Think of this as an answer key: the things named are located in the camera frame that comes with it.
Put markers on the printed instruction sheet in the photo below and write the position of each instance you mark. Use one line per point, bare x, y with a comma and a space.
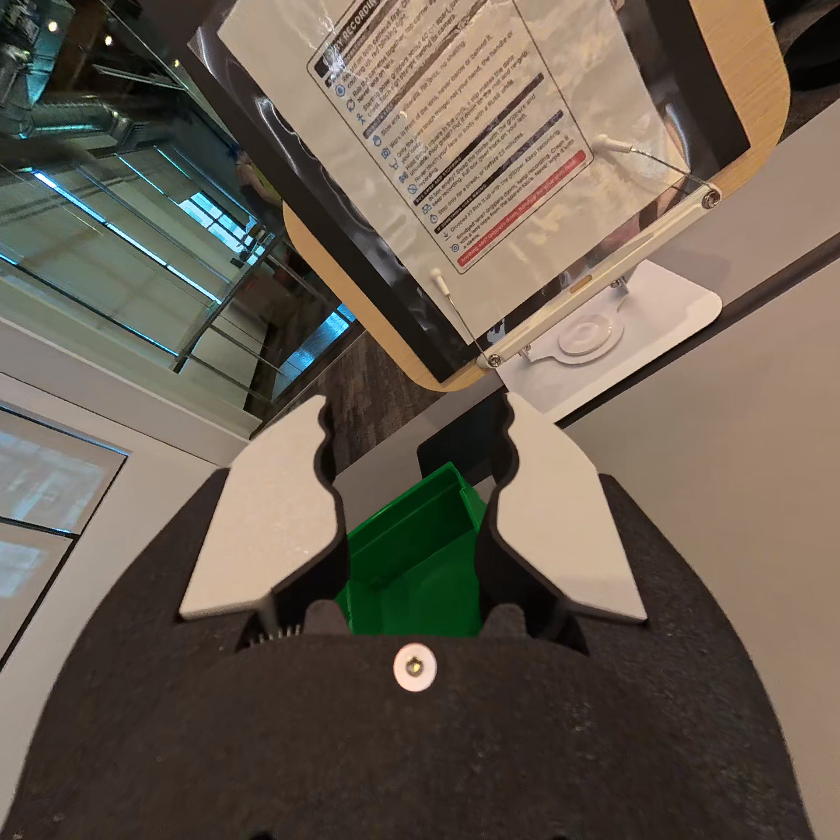
459, 164

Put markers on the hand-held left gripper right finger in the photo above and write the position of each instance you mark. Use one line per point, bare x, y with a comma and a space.
564, 525

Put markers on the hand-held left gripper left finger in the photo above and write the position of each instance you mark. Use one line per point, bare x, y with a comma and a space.
262, 525

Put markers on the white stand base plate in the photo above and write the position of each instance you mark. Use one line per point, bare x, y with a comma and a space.
669, 302

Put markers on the glass window wall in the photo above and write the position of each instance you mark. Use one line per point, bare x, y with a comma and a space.
131, 262

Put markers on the silver round ventilation duct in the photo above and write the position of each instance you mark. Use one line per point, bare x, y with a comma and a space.
65, 115

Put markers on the wooden sign board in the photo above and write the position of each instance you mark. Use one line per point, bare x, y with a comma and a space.
754, 79

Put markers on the clear acrylic sign holder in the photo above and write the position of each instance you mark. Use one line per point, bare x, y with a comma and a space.
630, 216

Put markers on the green plastic bin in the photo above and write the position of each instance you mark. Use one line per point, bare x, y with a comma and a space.
407, 564

